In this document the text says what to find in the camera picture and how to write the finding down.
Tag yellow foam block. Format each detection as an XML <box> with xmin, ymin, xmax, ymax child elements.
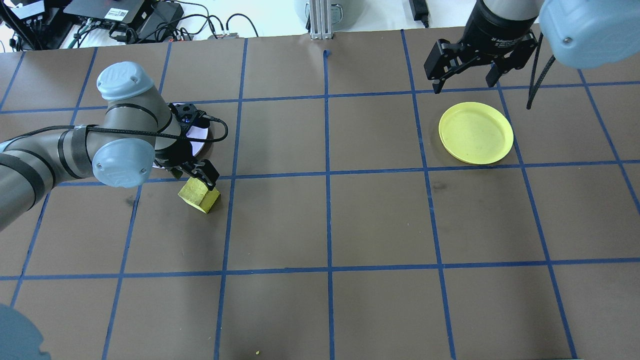
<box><xmin>178</xmin><ymin>177</ymin><xmax>221</xmax><ymax>215</ymax></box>

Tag black box with white label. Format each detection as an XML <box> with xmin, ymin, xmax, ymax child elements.
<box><xmin>62</xmin><ymin>0</ymin><xmax>157</xmax><ymax>27</ymax></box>

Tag black power adapter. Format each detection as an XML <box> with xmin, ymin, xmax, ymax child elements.
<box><xmin>408</xmin><ymin>0</ymin><xmax>431</xmax><ymax>29</ymax></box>

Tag yellow plate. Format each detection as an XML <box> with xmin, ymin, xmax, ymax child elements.
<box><xmin>438</xmin><ymin>101</ymin><xmax>515</xmax><ymax>166</ymax></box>

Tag black power brick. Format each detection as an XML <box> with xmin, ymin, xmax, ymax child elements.
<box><xmin>136</xmin><ymin>1</ymin><xmax>186</xmax><ymax>42</ymax></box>

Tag aluminium profile post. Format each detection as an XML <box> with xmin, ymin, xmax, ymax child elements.
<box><xmin>308</xmin><ymin>0</ymin><xmax>335</xmax><ymax>41</ymax></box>

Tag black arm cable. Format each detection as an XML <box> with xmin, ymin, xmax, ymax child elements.
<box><xmin>526</xmin><ymin>32</ymin><xmax>557</xmax><ymax>110</ymax></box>
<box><xmin>0</xmin><ymin>116</ymin><xmax>230</xmax><ymax>147</ymax></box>

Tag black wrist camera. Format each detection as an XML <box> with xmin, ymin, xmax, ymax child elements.
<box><xmin>169</xmin><ymin>102</ymin><xmax>208</xmax><ymax>135</ymax></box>

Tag black device with ports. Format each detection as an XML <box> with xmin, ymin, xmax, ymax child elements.
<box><xmin>0</xmin><ymin>0</ymin><xmax>63</xmax><ymax>51</ymax></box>

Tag purple plate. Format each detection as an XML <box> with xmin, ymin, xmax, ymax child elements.
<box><xmin>150</xmin><ymin>102</ymin><xmax>215</xmax><ymax>171</ymax></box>

